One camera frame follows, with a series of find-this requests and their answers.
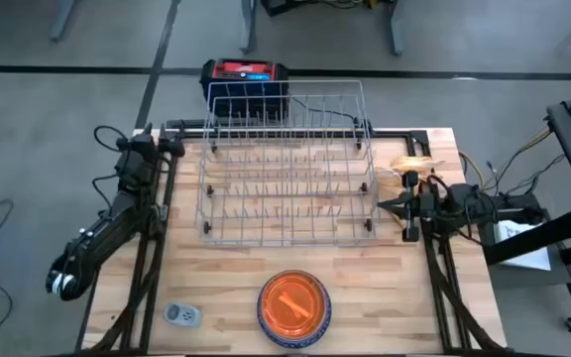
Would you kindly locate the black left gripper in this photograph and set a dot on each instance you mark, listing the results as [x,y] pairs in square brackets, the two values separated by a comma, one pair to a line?
[137,151]

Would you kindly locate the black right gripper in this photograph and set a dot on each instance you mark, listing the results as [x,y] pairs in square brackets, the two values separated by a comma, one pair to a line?
[411,208]

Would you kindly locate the orange transparent plate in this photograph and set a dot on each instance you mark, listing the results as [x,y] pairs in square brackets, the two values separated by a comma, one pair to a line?
[293,307]

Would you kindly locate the blue patterned plate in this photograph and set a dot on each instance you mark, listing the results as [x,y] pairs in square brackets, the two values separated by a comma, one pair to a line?
[294,345]

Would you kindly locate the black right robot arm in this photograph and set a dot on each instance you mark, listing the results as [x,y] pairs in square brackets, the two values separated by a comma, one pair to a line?
[508,204]

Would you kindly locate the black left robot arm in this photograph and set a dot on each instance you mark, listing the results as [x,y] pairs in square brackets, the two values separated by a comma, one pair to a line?
[112,223]

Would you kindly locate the red black power station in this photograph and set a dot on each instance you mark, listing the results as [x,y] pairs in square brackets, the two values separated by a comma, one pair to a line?
[243,67]

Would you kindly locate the grey table leg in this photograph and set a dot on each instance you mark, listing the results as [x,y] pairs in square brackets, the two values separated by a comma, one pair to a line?
[62,20]
[396,25]
[248,25]

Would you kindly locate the grey power strip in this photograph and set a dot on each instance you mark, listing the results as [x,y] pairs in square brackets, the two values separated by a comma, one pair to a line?
[181,315]

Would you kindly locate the black equipment box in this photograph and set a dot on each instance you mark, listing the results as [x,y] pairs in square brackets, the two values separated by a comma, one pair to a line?
[285,5]

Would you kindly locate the black aluminium table frame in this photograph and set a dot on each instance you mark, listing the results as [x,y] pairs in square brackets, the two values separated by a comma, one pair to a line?
[394,134]

